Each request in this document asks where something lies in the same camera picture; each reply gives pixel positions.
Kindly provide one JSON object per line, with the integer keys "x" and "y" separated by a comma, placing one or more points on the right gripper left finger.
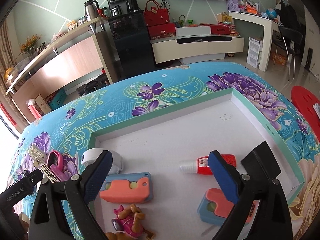
{"x": 48, "y": 219}

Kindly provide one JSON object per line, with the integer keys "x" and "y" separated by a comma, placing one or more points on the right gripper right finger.
{"x": 272, "y": 219}

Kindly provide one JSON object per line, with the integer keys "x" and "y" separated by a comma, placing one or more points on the pink smart watch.
{"x": 55, "y": 162}

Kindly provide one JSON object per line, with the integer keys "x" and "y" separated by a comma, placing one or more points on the white plastic clip holder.
{"x": 38, "y": 156}

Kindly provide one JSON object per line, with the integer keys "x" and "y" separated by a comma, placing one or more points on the white round camera gadget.
{"x": 93, "y": 155}

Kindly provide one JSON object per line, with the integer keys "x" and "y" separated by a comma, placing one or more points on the black power adapter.
{"x": 261, "y": 164}

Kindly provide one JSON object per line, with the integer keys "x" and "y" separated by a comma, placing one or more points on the pink brown toy dog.
{"x": 128, "y": 223}

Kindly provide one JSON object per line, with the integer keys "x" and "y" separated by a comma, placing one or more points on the blue orange small knife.
{"x": 127, "y": 188}

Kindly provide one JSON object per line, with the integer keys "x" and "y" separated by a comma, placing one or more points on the red white glue bottle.
{"x": 200, "y": 165}

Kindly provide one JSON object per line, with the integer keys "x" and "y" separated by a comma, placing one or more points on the gold greek-pattern harmonica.
{"x": 49, "y": 174}

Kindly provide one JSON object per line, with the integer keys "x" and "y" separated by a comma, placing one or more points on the floral blue tablecloth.
{"x": 69, "y": 128}

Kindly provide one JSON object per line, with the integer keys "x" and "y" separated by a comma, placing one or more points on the red chinese knot decoration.
{"x": 7, "y": 114}

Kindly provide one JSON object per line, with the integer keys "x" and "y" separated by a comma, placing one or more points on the red gift bag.
{"x": 34, "y": 109}

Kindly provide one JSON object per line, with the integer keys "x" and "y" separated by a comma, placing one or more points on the teal shallow cardboard tray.
{"x": 158, "y": 142}

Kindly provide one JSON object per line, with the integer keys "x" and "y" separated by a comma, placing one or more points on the red plastic stool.
{"x": 304, "y": 101}

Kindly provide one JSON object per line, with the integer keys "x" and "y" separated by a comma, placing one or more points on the wooden sideboard with shelf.
{"x": 53, "y": 69}

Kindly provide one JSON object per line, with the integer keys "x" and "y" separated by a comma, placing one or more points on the yellow flower vase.
{"x": 30, "y": 46}

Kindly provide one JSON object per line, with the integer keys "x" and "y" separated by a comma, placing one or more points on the black fridge cabinet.
{"x": 132, "y": 41}

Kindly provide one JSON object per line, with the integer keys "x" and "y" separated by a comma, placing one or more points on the black chair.
{"x": 287, "y": 40}

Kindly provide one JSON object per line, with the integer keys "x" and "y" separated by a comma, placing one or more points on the white tv console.
{"x": 196, "y": 48}

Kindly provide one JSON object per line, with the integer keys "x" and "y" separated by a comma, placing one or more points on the white desk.
{"x": 249, "y": 25}

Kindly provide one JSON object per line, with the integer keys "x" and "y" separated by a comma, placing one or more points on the red gift box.
{"x": 162, "y": 31}

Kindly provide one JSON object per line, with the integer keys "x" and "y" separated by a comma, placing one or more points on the steel thermos jug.
{"x": 91, "y": 9}

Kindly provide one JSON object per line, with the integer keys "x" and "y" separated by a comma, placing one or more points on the white flat box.
{"x": 193, "y": 31}

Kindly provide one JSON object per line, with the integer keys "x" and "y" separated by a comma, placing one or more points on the red handbag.
{"x": 154, "y": 14}

